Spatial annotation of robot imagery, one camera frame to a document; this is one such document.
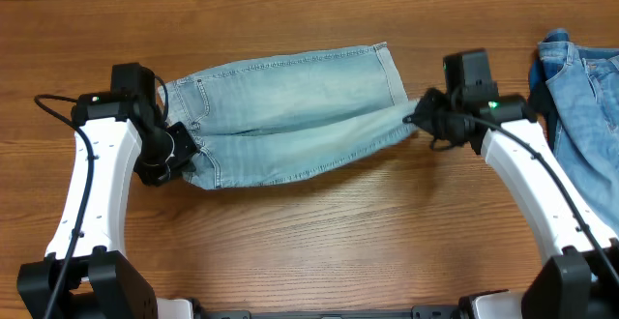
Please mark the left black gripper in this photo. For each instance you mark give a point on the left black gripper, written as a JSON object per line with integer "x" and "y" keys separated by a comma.
{"x": 182, "y": 144}

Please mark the light blue denim shorts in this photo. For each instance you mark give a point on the light blue denim shorts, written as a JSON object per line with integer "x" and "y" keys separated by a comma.
{"x": 287, "y": 118}

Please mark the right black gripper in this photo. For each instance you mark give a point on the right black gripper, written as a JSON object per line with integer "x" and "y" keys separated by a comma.
{"x": 432, "y": 116}

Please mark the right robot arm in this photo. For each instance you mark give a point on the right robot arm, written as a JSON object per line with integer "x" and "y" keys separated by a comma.
{"x": 579, "y": 278}

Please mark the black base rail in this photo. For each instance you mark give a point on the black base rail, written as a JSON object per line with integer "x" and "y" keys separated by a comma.
{"x": 333, "y": 314}

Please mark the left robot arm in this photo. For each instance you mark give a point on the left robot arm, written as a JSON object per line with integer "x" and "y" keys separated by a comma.
{"x": 85, "y": 272}

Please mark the medium blue denim jeans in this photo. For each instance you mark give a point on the medium blue denim jeans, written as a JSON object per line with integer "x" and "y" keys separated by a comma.
{"x": 580, "y": 87}

